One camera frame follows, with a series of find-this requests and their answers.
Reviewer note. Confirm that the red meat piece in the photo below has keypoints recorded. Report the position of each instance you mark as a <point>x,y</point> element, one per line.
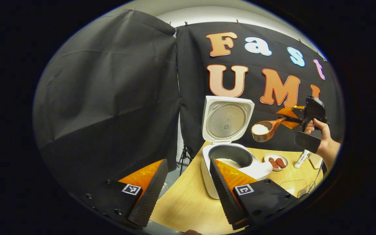
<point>281,163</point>
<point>273,162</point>

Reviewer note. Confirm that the black backdrop cloth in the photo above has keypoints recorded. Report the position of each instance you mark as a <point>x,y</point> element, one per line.
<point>109,98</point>

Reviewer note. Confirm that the spoonful of white rice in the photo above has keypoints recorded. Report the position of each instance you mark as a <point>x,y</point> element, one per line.
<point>260,129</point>

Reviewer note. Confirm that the white drink bottle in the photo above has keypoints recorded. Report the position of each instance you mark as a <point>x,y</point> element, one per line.
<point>300,160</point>

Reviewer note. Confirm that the white rice cooker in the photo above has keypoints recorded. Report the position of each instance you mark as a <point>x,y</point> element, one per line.
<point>259,170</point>

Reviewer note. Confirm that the black tripod stand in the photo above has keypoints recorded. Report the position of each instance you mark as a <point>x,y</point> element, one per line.
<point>184,153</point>

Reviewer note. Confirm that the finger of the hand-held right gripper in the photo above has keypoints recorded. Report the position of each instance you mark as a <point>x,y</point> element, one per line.
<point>287,112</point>
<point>290,124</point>

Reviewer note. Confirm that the white toaster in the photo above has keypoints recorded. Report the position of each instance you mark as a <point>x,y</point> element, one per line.
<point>315,160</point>

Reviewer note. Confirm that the brown wooden spoon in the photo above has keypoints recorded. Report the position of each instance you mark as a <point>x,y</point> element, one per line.
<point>274,125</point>

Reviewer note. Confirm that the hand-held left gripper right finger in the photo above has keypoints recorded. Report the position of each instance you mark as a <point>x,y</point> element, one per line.
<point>224,195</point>

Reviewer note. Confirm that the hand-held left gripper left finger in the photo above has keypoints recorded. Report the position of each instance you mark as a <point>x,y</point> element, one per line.
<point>152,195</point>

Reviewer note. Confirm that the white round plate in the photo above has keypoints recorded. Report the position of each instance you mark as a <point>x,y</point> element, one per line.
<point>276,154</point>

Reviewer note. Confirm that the layer of white rice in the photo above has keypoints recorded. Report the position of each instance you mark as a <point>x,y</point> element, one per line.
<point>228,162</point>

